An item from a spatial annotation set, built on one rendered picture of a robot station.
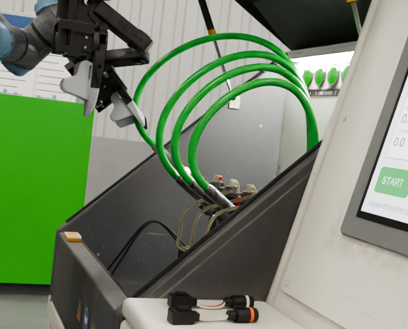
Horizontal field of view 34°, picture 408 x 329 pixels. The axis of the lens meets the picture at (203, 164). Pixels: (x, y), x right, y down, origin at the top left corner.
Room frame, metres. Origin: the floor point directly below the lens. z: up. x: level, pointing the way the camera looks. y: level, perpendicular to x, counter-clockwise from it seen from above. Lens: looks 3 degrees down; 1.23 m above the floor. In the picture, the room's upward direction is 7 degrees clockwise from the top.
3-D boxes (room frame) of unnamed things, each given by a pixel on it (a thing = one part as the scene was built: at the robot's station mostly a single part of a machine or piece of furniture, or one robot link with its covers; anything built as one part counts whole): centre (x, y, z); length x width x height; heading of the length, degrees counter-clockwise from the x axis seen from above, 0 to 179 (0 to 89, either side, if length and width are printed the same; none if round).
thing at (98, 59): (1.12, 0.20, 1.31); 0.05 x 0.02 x 0.09; 20
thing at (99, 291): (1.27, 0.19, 0.87); 0.62 x 0.04 x 0.16; 20
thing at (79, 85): (1.12, 0.22, 1.27); 0.06 x 0.03 x 0.09; 110
